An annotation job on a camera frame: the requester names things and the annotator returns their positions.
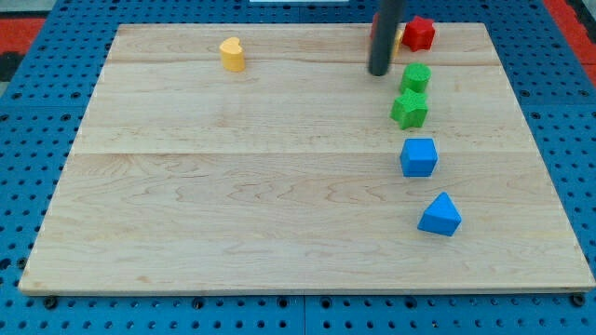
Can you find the yellow hexagon block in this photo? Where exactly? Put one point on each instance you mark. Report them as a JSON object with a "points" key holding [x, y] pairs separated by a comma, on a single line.
{"points": [[397, 43]]}

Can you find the green cylinder block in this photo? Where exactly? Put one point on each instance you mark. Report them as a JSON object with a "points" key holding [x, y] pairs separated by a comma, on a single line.
{"points": [[415, 77]]}

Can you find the light wooden board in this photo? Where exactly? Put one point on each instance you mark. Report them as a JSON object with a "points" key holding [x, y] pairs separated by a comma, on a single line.
{"points": [[187, 179]]}

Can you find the red star block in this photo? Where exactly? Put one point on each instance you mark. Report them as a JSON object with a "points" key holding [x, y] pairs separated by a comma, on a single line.
{"points": [[419, 34]]}

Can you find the blue cube block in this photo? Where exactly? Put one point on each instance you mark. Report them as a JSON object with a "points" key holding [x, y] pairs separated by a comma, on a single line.
{"points": [[418, 157]]}

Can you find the green star block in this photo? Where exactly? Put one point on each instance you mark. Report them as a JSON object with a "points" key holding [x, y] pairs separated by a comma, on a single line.
{"points": [[409, 109]]}

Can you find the blue triangular prism block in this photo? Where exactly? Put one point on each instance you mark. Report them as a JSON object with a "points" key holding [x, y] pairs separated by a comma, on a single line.
{"points": [[441, 217]]}

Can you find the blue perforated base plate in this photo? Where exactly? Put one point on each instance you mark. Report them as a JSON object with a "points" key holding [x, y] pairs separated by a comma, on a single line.
{"points": [[51, 57]]}

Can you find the yellow heart block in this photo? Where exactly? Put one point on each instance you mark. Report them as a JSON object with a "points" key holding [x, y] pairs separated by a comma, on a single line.
{"points": [[232, 55]]}

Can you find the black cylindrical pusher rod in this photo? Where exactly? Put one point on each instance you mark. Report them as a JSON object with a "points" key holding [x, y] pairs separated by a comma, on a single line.
{"points": [[390, 13]]}

